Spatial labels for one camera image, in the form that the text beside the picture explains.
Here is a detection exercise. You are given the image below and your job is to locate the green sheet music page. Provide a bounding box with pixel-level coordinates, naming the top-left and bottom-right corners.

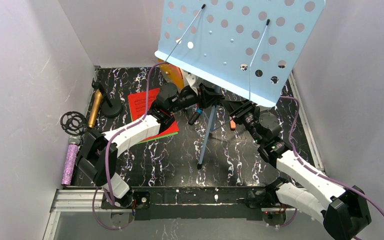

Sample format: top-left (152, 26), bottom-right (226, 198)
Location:
top-left (131, 113), bottom-right (179, 143)

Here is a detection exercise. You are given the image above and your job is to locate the purple glitter microphone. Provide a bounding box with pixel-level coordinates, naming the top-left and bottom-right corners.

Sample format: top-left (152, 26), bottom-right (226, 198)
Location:
top-left (61, 136), bottom-right (81, 186)

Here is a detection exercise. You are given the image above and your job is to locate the round three-drawer storage box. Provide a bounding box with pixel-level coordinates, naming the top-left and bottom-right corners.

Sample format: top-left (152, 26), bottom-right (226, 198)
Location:
top-left (159, 63), bottom-right (185, 92)

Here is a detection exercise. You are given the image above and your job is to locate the light blue music stand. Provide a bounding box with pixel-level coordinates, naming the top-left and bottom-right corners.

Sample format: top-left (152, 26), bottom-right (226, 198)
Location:
top-left (154, 0), bottom-right (326, 170)

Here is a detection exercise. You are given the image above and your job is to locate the black blue marker pen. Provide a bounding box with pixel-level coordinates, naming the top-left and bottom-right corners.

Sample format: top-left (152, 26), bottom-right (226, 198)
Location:
top-left (188, 110), bottom-right (202, 126)

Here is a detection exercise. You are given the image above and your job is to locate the red sheet music page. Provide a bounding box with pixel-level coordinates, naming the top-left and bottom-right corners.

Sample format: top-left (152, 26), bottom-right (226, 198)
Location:
top-left (127, 87), bottom-right (180, 137)

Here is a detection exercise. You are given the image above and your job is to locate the orange white highlighter pen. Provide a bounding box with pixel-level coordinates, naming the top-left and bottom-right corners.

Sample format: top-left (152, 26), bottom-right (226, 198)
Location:
top-left (229, 120), bottom-right (236, 131)

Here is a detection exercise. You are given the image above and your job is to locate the black shock-mount tripod stand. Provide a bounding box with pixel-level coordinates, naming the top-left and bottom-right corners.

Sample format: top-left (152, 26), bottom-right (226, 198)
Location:
top-left (59, 111), bottom-right (87, 136)

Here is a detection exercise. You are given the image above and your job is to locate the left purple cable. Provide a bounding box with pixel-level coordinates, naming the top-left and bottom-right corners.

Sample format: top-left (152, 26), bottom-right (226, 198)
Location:
top-left (92, 61), bottom-right (170, 231)

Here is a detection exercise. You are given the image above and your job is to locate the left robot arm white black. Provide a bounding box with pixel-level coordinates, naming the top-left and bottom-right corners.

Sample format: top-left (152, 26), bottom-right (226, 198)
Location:
top-left (76, 83), bottom-right (224, 206)

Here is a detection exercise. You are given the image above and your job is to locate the aluminium frame rail base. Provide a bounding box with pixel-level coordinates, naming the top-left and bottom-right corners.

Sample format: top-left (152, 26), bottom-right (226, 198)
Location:
top-left (42, 187), bottom-right (357, 240)

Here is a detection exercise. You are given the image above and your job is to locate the gold microphone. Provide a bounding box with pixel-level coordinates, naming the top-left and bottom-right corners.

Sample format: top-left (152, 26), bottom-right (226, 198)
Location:
top-left (87, 89), bottom-right (103, 129)

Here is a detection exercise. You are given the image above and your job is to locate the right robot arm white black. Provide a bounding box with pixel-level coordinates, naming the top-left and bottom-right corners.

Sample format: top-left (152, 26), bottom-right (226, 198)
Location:
top-left (221, 100), bottom-right (372, 240)

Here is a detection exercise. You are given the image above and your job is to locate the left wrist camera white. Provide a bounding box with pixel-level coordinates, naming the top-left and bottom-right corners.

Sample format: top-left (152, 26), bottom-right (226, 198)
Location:
top-left (181, 70), bottom-right (202, 95)

